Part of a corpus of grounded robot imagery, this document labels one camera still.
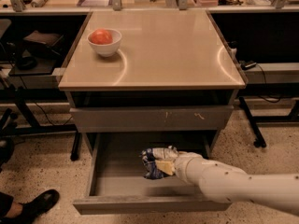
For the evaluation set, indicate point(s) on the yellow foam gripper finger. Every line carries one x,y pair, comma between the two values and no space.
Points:
166,166

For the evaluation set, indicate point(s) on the blue chip bag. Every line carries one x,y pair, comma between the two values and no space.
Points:
150,155

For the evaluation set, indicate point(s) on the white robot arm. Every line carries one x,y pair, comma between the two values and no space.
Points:
222,183

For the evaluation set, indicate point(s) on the open grey middle drawer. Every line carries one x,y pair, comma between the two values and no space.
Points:
117,184

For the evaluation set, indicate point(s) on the closed grey top drawer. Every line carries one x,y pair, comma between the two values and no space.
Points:
151,119

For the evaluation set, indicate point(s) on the grey drawer cabinet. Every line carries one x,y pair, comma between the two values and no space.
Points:
167,58

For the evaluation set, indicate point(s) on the black table leg left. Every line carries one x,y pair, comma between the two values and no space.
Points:
75,147

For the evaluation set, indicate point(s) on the black table leg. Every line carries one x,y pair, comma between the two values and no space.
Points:
75,147
259,141

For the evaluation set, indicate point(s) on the black table leg right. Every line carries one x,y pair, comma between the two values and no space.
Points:
259,141

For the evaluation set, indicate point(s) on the black shoe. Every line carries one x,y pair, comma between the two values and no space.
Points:
12,212

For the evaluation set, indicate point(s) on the black power adapter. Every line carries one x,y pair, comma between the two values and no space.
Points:
247,65

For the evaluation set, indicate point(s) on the white ceramic bowl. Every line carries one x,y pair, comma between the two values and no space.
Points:
109,49

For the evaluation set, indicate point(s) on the red apple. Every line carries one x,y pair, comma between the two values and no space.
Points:
101,37

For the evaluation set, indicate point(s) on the black office chair base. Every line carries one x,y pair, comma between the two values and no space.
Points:
6,143

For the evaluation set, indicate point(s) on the dark folded cloth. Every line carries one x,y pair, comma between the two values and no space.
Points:
37,41

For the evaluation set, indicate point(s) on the black headphones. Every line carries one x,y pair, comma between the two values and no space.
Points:
24,62

